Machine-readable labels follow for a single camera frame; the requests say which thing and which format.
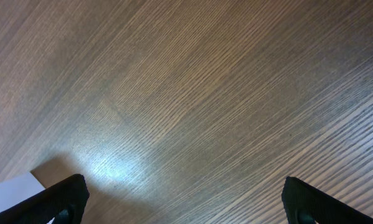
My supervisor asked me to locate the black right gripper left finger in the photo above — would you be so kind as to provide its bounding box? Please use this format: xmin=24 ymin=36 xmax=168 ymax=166
xmin=0 ymin=174 xmax=90 ymax=224

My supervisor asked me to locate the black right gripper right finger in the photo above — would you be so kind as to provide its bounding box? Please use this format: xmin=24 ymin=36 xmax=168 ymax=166
xmin=281 ymin=176 xmax=373 ymax=224

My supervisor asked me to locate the white pink-lined box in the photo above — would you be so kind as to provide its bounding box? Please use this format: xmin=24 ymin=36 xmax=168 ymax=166
xmin=0 ymin=172 xmax=45 ymax=213

